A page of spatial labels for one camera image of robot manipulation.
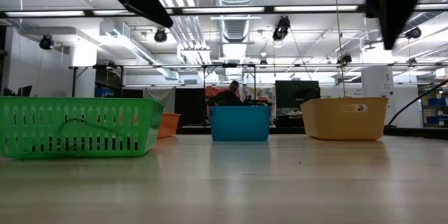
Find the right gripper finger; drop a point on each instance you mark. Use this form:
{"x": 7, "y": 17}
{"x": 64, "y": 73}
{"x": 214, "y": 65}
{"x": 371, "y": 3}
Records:
{"x": 395, "y": 7}

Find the black rubber band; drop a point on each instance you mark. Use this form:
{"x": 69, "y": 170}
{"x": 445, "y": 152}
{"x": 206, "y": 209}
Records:
{"x": 105, "y": 127}

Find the black ceiling spotlight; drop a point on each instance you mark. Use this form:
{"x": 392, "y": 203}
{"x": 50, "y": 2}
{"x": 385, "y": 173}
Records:
{"x": 413, "y": 33}
{"x": 344, "y": 59}
{"x": 281, "y": 28}
{"x": 160, "y": 35}
{"x": 46, "y": 42}

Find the storage shelf with boxes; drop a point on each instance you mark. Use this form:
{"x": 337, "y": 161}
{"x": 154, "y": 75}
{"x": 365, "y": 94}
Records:
{"x": 437, "y": 101}

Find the blue crate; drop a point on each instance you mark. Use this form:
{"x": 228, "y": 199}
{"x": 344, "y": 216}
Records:
{"x": 104, "y": 92}

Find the grey cloth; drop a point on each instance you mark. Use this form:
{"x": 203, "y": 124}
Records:
{"x": 159, "y": 98}

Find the black partition panel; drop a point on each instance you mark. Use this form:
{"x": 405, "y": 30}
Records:
{"x": 189, "y": 106}

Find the large black monitor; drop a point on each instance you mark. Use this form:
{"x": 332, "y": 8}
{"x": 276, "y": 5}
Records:
{"x": 297, "y": 94}

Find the yellow plastic bin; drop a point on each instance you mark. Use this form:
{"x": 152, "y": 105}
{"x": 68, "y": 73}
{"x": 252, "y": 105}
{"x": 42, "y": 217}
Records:
{"x": 343, "y": 122}

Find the green slotted plastic basket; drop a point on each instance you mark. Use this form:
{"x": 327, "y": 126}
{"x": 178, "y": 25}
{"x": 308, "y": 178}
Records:
{"x": 70, "y": 102}

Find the orange slotted plastic basket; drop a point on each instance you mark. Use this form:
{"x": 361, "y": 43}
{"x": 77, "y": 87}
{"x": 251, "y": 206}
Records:
{"x": 169, "y": 126}

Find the person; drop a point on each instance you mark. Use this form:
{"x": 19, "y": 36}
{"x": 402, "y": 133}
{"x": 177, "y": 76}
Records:
{"x": 227, "y": 98}

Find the patterned cloth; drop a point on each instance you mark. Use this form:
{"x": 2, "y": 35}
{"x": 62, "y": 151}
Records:
{"x": 266, "y": 94}

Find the small black monitor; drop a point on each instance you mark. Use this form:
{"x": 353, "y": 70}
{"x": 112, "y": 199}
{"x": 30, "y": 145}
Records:
{"x": 24, "y": 91}

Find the blue plastic bin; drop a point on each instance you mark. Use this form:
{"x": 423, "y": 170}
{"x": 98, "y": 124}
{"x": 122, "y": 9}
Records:
{"x": 239, "y": 124}

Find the background workstation frame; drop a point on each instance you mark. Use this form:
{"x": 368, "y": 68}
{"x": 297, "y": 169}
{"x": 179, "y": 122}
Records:
{"x": 229, "y": 65}

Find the black aluminium frame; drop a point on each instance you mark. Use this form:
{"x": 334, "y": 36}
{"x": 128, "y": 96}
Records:
{"x": 283, "y": 130}

